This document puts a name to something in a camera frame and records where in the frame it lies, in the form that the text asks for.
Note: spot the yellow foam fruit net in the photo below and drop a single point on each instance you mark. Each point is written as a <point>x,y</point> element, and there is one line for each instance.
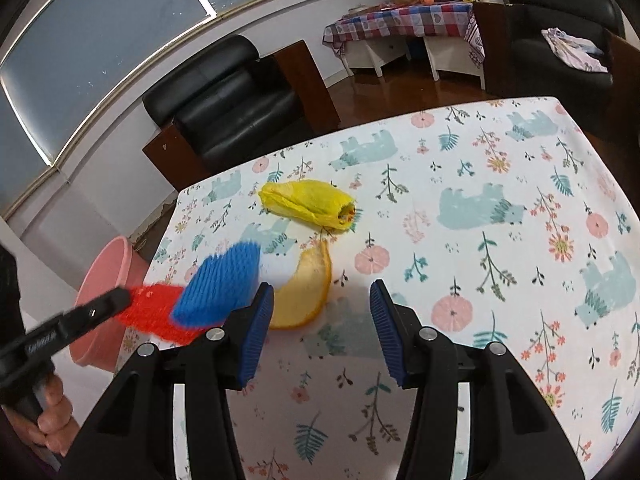
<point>310,205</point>

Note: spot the pink plastic basin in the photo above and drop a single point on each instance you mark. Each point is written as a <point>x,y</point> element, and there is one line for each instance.
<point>107,280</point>

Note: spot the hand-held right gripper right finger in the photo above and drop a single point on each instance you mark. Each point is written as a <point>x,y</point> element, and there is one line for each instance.
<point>387,335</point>

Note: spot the person's left hand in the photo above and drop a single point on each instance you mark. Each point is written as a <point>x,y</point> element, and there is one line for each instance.
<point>57,425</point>

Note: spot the white side table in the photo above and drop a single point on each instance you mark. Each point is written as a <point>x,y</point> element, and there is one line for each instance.
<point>440,57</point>

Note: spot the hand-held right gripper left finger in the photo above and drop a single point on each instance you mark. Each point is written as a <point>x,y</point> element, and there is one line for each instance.
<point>255,335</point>

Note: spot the yellow pomelo peel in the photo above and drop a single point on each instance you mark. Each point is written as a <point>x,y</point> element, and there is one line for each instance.
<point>310,290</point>

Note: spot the black leather armchair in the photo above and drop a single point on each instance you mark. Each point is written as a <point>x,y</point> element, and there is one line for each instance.
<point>550,5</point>
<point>225,105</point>

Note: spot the blue foam fruit net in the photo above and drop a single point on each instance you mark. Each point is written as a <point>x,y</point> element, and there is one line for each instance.
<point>220,285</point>

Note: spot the floral bear tablecloth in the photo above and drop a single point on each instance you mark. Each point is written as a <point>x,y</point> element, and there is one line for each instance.
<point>450,160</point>

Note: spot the checked tablecloth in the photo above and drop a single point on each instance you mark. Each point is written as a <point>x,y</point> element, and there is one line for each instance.
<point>400,20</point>

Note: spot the crumpled light cloth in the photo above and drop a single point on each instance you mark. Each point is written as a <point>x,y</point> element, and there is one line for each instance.
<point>575,47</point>

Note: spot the large window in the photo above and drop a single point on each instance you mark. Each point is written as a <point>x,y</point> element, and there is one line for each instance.
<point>100,35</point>

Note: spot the red foam fruit net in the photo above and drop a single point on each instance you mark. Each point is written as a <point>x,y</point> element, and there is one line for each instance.
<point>150,315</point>

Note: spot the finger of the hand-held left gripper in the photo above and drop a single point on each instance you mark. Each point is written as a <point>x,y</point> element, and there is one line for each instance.
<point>95,312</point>

